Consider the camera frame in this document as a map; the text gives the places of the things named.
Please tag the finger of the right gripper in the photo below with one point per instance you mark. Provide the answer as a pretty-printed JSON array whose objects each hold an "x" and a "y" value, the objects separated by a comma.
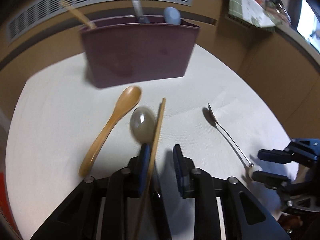
[
  {"x": 282, "y": 157},
  {"x": 271, "y": 181}
]

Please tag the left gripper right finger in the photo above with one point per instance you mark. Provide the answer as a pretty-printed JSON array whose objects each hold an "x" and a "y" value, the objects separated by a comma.
[{"x": 196, "y": 183}]

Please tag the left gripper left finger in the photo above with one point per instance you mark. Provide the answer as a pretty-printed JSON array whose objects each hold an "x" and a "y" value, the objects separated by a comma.
[{"x": 127, "y": 182}]

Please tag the wooden chopstick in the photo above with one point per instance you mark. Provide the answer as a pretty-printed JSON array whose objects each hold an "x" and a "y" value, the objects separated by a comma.
[
  {"x": 150, "y": 168},
  {"x": 77, "y": 14}
]

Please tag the grey round spoon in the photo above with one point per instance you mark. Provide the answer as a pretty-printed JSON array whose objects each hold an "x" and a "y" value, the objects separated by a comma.
[{"x": 143, "y": 125}]

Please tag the black handled utensil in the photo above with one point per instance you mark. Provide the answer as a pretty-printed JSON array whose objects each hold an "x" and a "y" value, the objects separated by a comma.
[{"x": 141, "y": 18}]

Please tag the wooden cabinet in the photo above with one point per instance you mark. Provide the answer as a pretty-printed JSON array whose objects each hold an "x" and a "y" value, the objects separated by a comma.
[{"x": 272, "y": 64}]

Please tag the wooden spoon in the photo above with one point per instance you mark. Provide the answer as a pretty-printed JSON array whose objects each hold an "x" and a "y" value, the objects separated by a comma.
[{"x": 128, "y": 99}]

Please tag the white tablecloth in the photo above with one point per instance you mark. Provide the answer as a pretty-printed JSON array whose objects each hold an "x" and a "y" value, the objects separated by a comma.
[{"x": 217, "y": 119}]

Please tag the red stool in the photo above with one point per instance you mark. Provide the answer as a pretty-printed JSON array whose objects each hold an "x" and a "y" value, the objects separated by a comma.
[{"x": 4, "y": 202}]

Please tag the maroon utensil holder box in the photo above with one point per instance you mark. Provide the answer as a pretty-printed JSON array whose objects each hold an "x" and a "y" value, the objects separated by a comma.
[{"x": 120, "y": 50}]

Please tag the green patterned cloth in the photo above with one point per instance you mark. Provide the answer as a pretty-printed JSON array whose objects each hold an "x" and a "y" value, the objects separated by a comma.
[{"x": 250, "y": 13}]

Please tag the countertop clutter items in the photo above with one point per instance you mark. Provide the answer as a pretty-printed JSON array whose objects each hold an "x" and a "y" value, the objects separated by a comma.
[{"x": 276, "y": 10}]

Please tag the light blue spoon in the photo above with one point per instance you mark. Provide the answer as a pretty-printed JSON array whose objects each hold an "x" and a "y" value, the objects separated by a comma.
[{"x": 172, "y": 16}]

